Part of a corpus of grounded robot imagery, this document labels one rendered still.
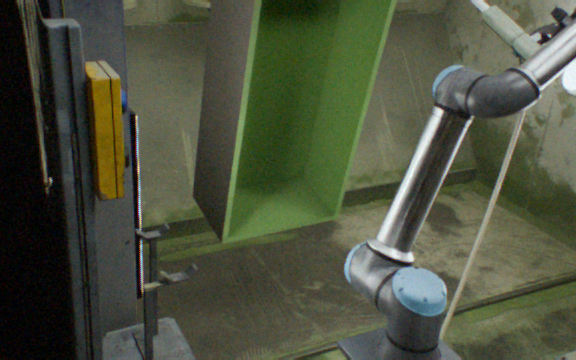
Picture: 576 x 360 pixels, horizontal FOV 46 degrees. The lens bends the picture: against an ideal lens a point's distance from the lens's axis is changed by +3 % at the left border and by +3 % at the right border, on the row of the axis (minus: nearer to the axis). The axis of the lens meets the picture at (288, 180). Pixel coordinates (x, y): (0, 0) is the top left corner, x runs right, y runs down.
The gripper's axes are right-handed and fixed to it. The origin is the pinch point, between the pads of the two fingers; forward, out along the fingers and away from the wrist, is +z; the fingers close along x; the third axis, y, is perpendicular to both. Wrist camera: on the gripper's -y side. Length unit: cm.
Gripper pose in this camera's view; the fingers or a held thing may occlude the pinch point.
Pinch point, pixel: (522, 54)
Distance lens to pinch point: 218.0
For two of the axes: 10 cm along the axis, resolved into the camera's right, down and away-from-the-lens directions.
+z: -8.4, 5.4, 0.1
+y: 3.1, 4.7, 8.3
